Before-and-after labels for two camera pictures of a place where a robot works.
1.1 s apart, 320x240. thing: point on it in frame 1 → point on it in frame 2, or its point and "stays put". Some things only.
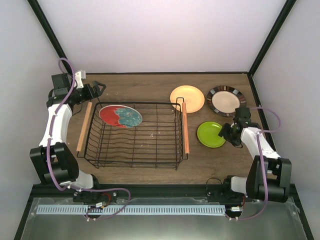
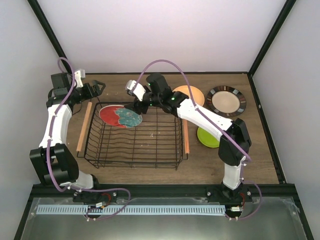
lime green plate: x=207 y=134 stays put
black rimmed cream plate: x=224 y=100 stays put
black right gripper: x=223 y=132 → x=137 y=106
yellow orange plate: x=192 y=96 stays put
